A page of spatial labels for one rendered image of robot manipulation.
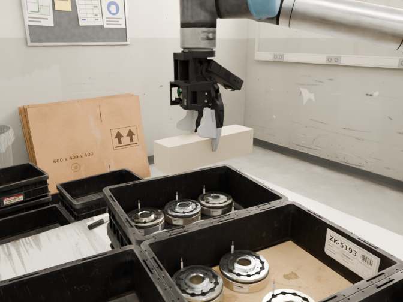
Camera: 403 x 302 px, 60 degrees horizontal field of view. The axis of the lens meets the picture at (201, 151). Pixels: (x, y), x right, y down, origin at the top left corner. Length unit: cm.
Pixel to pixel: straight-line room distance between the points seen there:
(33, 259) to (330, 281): 81
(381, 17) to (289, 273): 55
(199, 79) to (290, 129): 344
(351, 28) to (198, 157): 40
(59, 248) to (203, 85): 71
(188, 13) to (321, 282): 60
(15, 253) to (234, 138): 75
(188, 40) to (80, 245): 73
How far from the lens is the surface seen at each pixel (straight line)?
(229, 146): 79
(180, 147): 71
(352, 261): 80
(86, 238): 120
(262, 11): 68
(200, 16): 70
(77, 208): 172
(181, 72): 72
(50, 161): 317
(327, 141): 388
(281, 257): 85
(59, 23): 331
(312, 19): 79
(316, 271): 83
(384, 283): 67
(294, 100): 405
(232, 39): 433
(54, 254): 116
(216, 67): 75
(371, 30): 79
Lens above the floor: 131
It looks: 18 degrees down
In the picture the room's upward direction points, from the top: straight up
